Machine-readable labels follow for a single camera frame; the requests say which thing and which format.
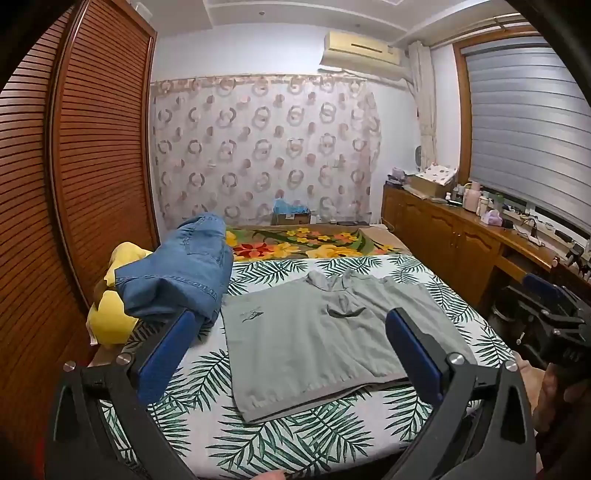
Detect blue denim jeans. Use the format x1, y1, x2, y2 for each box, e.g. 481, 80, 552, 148
113, 212, 234, 330

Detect blue cloth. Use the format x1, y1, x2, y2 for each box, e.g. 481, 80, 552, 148
273, 198, 308, 215

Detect wooden louvred wardrobe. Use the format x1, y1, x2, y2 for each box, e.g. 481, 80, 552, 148
0, 0, 160, 462

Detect small brown cardboard box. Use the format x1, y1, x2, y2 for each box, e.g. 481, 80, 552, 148
271, 210, 311, 226

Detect wall air conditioner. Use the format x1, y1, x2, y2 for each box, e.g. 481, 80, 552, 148
321, 30, 402, 81

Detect grey polo shirt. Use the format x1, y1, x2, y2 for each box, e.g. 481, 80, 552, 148
221, 270, 478, 424

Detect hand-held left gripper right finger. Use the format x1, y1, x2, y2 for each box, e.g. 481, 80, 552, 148
385, 307, 539, 480

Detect ring-patterned sheer curtain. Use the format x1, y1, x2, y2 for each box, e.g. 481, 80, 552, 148
150, 74, 384, 227

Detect floral blanket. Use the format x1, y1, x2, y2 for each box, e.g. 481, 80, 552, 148
224, 225, 411, 263

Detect person's right hand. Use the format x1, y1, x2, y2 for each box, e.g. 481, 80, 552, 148
519, 357, 591, 432

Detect beige tied curtain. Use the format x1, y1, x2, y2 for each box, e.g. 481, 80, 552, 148
409, 41, 437, 171

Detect yellow plush toy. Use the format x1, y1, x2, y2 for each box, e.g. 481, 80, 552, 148
88, 241, 153, 348

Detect wooden sideboard cabinet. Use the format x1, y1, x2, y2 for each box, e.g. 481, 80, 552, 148
382, 182, 559, 319

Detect grey window blind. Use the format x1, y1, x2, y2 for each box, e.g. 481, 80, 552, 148
462, 34, 591, 227

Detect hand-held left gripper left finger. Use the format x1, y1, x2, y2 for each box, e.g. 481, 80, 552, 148
46, 310, 199, 480

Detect leaf-print bedsheet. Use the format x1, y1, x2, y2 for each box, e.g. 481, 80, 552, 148
95, 254, 518, 480

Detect dotted cardboard box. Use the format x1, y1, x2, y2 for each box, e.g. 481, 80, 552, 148
411, 162, 458, 197

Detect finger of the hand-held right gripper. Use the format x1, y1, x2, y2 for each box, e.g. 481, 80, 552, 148
524, 272, 578, 315

